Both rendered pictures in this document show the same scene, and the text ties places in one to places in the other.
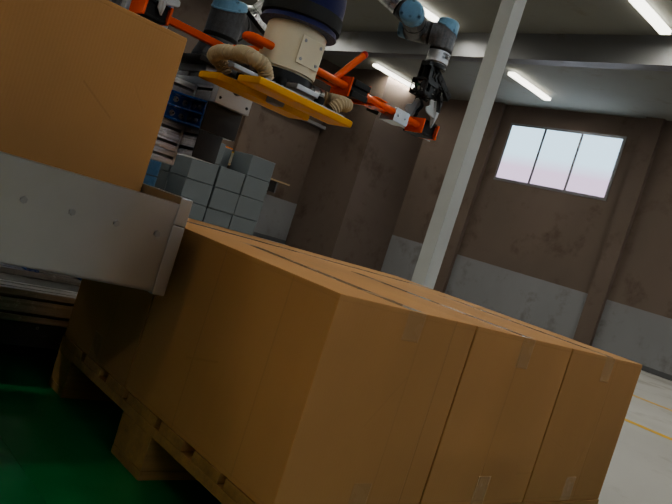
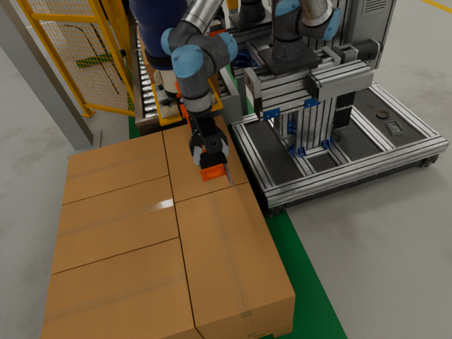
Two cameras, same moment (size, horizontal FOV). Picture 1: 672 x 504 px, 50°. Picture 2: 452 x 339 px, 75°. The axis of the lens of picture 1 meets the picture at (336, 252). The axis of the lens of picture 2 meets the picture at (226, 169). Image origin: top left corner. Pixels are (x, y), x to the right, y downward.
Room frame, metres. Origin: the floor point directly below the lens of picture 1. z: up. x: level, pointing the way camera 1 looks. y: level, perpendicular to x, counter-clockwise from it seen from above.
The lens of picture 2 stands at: (2.83, -0.65, 1.73)
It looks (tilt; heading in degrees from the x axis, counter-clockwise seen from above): 48 degrees down; 126
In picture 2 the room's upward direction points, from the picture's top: 11 degrees counter-clockwise
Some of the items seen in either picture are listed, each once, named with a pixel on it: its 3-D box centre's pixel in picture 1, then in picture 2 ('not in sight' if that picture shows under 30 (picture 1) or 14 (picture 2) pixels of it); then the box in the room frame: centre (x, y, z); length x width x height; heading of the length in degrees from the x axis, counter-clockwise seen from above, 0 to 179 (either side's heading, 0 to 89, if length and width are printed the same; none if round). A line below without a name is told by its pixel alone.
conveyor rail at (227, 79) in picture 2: not in sight; (204, 39); (1.21, 1.65, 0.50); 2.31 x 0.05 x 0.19; 132
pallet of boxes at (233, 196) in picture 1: (207, 190); not in sight; (9.39, 1.85, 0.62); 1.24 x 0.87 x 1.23; 134
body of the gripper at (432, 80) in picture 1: (429, 81); (202, 121); (2.40, -0.12, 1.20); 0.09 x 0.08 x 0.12; 134
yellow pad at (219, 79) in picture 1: (257, 91); (203, 87); (2.06, 0.35, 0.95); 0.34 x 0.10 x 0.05; 134
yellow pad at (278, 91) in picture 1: (299, 96); (165, 98); (1.93, 0.22, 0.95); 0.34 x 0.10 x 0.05; 134
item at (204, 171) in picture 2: (422, 128); (210, 164); (2.41, -0.15, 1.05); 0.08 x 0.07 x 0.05; 134
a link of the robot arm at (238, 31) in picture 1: (227, 18); (290, 17); (2.41, 0.58, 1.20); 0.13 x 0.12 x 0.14; 169
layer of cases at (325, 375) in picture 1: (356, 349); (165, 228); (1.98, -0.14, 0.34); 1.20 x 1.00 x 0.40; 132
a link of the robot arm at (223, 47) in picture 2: (415, 27); (211, 52); (2.41, -0.02, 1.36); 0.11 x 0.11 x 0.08; 79
